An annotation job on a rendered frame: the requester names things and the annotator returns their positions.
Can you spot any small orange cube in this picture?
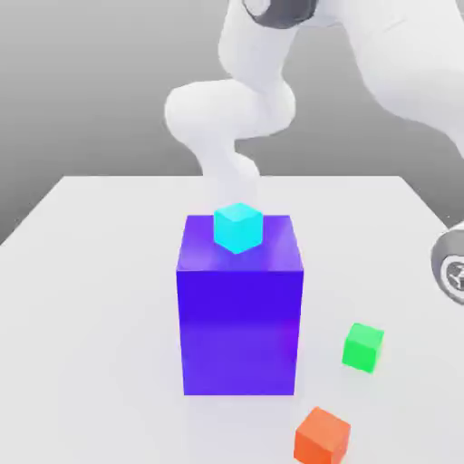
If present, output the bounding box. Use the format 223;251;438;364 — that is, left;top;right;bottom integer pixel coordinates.
293;406;352;464

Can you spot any large purple box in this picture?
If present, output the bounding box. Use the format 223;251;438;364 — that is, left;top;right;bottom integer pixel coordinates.
175;214;305;397

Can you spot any small cyan cube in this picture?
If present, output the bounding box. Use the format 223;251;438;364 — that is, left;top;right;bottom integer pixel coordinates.
212;202;265;256

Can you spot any small green cube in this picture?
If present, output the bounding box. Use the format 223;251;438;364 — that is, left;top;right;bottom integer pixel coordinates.
341;322;385;374

